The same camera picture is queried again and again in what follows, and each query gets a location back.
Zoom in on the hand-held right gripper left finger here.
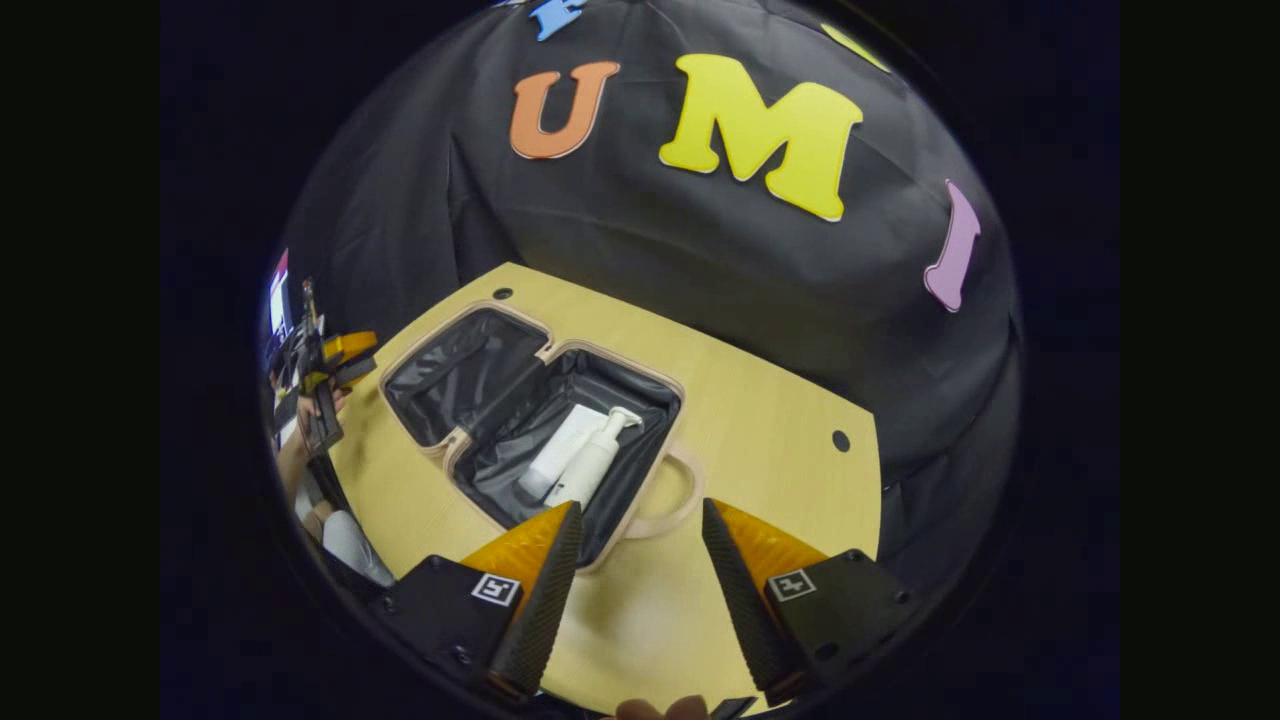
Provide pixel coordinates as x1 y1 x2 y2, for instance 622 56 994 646
375 501 585 702

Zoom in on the pale grey rounded object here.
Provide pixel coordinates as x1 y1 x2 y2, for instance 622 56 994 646
321 510 397 590

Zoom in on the bright computer screen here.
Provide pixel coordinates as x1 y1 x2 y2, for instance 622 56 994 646
267 249 292 342

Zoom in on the white pump bottle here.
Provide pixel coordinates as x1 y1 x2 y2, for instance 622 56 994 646
545 406 645 512

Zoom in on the small pink suitcase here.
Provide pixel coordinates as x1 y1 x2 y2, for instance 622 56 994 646
377 299 707 577

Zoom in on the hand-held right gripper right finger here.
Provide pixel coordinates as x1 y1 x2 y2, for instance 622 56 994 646
701 498 917 705

